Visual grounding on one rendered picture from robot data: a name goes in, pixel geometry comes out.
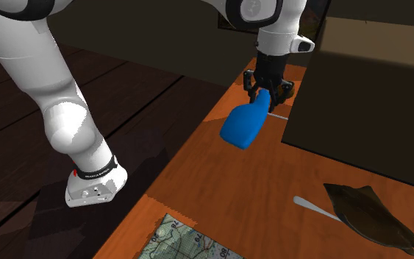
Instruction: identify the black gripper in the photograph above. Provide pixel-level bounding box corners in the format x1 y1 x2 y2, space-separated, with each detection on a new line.
243 51 296 113

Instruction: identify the blue spray bottle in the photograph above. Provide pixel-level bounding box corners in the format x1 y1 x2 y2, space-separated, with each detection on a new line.
219 88 272 150

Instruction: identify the large dark brown box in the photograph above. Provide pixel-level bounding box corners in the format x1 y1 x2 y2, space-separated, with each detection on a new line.
280 15 414 194

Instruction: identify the white spoon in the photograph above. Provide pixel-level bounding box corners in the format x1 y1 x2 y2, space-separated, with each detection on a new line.
293 195 344 222

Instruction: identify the dark brown fish-shaped dish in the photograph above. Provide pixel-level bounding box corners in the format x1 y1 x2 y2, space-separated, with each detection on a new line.
322 182 414 259

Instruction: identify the printed map sheet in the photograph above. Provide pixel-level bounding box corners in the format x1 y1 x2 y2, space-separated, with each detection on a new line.
132 213 246 259

